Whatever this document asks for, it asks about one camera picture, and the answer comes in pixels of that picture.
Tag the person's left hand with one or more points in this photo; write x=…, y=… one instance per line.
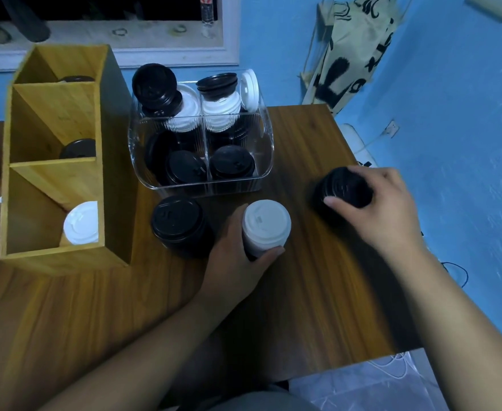
x=225, y=278

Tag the person's right hand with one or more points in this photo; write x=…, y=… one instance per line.
x=392, y=218

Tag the short stack of black lids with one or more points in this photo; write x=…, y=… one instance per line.
x=340, y=186

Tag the white domed cup lid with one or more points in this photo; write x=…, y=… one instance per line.
x=266, y=222

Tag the wooden three-compartment organizer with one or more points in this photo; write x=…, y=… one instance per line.
x=62, y=261

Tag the person's right forearm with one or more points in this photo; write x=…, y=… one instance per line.
x=465, y=329

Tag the person's left forearm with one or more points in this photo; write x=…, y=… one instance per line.
x=135, y=359

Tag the grey shirt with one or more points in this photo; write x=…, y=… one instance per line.
x=263, y=402

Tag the clear plastic container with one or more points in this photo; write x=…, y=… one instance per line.
x=266, y=145

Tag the cream tote bag black print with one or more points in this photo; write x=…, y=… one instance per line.
x=353, y=51

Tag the clear plastic water bottle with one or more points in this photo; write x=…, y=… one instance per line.
x=206, y=10

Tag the dark glass vase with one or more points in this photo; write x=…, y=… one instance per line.
x=28, y=23

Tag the white wall socket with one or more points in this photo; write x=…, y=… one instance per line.
x=391, y=129

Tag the white window frame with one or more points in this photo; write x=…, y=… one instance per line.
x=169, y=57

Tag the cream wall plate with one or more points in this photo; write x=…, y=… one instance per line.
x=492, y=5

